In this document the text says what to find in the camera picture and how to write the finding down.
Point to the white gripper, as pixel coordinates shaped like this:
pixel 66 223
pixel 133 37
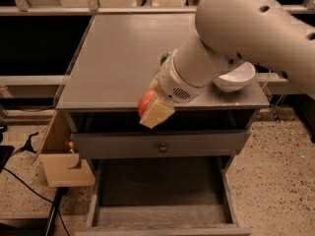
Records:
pixel 172 83

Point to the orange red apple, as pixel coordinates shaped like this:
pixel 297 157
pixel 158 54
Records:
pixel 146 101

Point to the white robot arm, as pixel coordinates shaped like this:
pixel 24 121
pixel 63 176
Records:
pixel 227 34

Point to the round brass drawer knob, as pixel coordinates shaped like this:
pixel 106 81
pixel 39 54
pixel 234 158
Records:
pixel 162 147

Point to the grey top drawer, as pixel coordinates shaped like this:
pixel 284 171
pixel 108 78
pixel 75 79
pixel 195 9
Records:
pixel 182 144

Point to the grey drawer cabinet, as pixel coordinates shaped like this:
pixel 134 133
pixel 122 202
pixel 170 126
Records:
pixel 119 58

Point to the open grey middle drawer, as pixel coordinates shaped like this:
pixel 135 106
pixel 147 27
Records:
pixel 180 196

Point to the green soda can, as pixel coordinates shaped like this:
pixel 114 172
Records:
pixel 164 58

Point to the white bowl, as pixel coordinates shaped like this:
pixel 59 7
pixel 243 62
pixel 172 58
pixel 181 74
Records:
pixel 236 79

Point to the light wooden box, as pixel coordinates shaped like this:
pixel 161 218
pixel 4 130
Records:
pixel 61 162

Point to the metal railing frame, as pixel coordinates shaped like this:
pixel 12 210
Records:
pixel 82 4

